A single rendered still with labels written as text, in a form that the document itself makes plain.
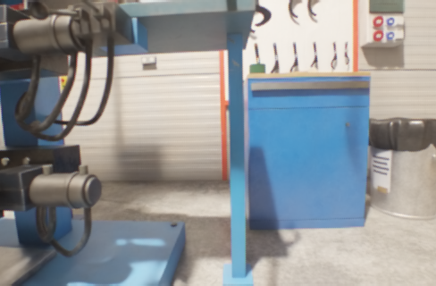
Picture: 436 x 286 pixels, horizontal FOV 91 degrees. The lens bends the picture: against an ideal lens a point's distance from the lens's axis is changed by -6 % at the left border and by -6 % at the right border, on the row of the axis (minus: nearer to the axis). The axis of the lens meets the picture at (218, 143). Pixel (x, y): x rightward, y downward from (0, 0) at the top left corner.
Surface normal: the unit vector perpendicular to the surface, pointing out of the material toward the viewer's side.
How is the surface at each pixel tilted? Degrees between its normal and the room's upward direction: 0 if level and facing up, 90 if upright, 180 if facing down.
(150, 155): 90
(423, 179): 93
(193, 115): 90
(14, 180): 90
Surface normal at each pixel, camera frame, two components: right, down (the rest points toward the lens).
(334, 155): -0.04, 0.11
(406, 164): -0.63, 0.15
